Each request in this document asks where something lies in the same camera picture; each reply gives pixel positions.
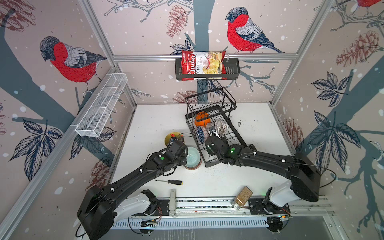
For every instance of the orange plastic bowl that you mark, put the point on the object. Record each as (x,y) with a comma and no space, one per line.
(202,119)

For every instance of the blue triangle patterned bowl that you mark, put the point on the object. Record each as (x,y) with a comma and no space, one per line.
(202,134)

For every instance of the white red patterned bowl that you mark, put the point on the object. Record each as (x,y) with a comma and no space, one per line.
(222,128)

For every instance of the teal patterned ceramic bowl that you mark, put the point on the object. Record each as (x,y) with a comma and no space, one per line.
(194,159)

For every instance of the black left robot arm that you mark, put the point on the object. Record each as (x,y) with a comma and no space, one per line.
(98,210)

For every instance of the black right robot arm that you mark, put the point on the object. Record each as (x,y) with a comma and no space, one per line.
(303,177)

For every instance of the yellow marker cup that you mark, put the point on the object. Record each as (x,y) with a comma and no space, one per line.
(173,137)

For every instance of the red cassava chips bag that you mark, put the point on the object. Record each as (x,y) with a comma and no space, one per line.
(203,63)

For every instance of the glass jar of grains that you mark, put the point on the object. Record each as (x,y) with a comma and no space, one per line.
(241,199)

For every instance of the black wire dish rack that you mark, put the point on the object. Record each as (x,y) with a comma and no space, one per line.
(208,113)

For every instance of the yellow black handled screwdriver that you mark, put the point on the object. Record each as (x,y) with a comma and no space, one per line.
(173,182)

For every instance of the black wall wire basket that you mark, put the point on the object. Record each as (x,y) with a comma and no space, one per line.
(231,66)

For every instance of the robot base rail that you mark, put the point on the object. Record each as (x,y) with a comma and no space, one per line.
(208,213)

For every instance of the white mesh wall shelf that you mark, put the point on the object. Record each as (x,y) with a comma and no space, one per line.
(96,117)

